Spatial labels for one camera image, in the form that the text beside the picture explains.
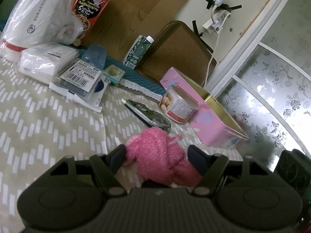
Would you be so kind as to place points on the brown woven chair mat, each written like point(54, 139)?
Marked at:
point(179, 47)

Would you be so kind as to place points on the pink gold tin box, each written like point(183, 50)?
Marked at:
point(214, 126)

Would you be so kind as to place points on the blue glasses case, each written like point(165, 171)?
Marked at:
point(95, 55)

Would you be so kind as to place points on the small teal tissue packet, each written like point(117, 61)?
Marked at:
point(114, 74)

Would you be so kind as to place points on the wooden board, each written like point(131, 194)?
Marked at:
point(122, 21)

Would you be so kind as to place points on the white wall plug adapter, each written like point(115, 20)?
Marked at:
point(216, 26)

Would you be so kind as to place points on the pink fluffy sock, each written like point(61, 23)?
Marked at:
point(160, 158)

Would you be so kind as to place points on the patterned beige tablecloth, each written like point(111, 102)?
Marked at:
point(39, 127)

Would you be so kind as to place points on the white tissue pack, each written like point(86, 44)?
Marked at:
point(43, 62)

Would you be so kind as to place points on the red snack box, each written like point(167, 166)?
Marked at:
point(88, 12)

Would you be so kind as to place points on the barcode labelled plastic box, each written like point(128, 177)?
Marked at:
point(82, 83)

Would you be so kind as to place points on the Doraemon cups in plastic bag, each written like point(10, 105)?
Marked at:
point(35, 22)

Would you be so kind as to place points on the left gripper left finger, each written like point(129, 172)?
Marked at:
point(105, 167)

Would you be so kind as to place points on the teal mat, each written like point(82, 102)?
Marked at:
point(130, 75)

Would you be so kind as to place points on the round food can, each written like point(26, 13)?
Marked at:
point(178, 105)

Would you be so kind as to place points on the green drink carton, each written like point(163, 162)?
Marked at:
point(137, 51)

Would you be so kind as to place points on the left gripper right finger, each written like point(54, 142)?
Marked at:
point(211, 168)

